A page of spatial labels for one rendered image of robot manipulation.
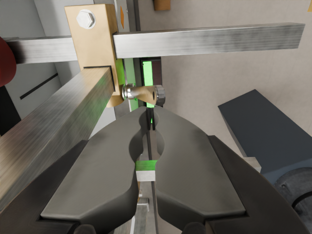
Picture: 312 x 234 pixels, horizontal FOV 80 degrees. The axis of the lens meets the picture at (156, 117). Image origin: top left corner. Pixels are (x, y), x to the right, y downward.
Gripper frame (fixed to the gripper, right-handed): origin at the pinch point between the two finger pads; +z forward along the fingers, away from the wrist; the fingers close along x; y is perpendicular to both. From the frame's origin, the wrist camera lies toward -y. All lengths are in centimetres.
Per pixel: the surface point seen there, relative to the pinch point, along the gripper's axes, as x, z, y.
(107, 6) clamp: -5.3, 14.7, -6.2
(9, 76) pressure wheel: -19.0, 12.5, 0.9
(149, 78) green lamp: -1.9, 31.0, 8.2
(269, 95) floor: 70, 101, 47
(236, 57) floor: 45, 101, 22
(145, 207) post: -6, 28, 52
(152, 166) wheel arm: -1.7, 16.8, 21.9
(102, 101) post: -6.0, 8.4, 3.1
